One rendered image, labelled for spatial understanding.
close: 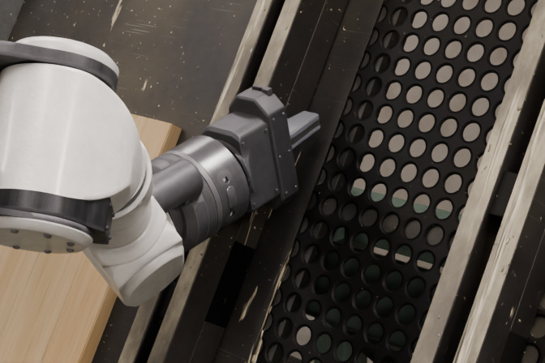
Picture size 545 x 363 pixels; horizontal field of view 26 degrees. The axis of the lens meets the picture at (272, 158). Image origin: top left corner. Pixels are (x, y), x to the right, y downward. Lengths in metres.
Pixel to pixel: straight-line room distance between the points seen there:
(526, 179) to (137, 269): 0.33
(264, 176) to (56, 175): 0.40
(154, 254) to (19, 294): 0.51
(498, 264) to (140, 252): 0.29
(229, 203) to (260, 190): 0.06
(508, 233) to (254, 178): 0.25
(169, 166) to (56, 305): 0.41
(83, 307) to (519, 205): 0.56
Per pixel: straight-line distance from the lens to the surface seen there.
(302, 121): 1.17
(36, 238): 0.77
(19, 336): 1.42
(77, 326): 1.35
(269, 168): 1.12
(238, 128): 1.09
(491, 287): 0.99
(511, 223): 0.99
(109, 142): 0.78
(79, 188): 0.76
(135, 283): 0.96
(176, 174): 1.01
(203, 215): 1.04
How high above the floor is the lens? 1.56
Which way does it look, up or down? 15 degrees down
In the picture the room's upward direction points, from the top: straight up
